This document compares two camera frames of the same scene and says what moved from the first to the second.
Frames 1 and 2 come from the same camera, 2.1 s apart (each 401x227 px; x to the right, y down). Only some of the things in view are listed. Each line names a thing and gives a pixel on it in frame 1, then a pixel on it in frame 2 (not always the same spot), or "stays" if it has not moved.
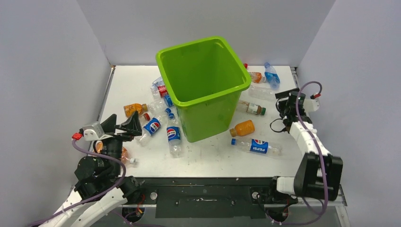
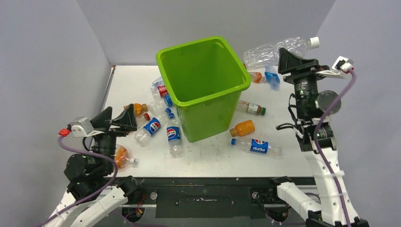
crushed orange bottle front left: [99, 145] stays
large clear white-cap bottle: [262, 92] to [267, 55]
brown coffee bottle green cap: [251, 108] stays
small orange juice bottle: [242, 128] stays
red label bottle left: [158, 88] stays
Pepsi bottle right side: [257, 146] stays
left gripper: [132, 126] to [127, 121]
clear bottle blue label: [157, 106] stays
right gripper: [281, 106] to [288, 62]
